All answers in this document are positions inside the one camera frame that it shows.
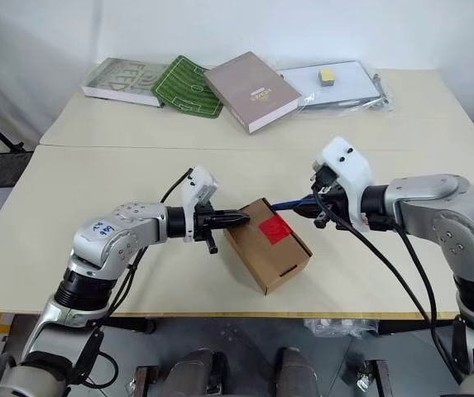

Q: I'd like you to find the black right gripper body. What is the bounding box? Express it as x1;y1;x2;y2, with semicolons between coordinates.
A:
310;165;350;229

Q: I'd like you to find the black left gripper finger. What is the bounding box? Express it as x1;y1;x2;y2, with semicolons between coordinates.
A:
214;218;249;229
214;209;249;221

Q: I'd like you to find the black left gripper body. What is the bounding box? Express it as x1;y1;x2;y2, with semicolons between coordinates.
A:
193;201;219;256

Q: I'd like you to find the brown cardboard box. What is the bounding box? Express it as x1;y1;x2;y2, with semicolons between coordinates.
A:
223;197;314;295

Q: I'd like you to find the red tape patch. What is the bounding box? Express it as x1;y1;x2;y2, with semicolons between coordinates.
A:
259;215;294;245

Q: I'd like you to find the whiteboard in plastic bag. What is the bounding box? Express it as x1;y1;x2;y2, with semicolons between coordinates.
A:
273;57;395;112

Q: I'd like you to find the small whiteboard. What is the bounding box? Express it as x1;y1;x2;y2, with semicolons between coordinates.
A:
280;60;382;109

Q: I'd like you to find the crumpled clear plastic wrap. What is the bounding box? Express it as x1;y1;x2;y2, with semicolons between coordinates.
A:
302;317;381;338

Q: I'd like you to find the taupe hardcover book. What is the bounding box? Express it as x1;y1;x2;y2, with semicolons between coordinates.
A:
203;51;304;136

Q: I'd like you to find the green soccer field mat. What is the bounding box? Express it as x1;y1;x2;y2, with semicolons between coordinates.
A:
152;54;225;121

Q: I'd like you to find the dark rounded shape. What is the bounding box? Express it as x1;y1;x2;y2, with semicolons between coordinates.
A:
275;347;318;397
164;348;227;397

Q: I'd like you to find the grey-green FEED book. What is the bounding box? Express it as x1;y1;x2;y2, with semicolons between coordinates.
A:
81;57;170;108

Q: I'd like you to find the silver metal clamp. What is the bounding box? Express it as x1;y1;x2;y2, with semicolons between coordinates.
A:
356;363;372;390

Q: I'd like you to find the black flat panel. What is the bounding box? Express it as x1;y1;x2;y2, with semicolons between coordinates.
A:
0;151;35;191

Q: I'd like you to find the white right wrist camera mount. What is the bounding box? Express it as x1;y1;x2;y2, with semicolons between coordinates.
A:
311;136;375;231

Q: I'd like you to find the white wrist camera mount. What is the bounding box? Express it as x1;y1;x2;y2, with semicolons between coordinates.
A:
311;136;375;231
180;165;220;243

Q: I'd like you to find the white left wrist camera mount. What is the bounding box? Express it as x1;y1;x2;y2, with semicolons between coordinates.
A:
180;165;220;243

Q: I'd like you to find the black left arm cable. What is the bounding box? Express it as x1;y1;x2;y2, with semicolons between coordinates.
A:
74;167;192;381

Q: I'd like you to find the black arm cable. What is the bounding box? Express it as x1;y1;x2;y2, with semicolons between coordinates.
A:
313;189;469;384
74;167;192;381

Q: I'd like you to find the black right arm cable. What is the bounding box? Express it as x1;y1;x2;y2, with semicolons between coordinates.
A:
313;189;469;384

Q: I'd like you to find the dark brown frame post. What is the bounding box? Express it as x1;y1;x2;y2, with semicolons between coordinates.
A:
135;366;159;397
375;359;390;397

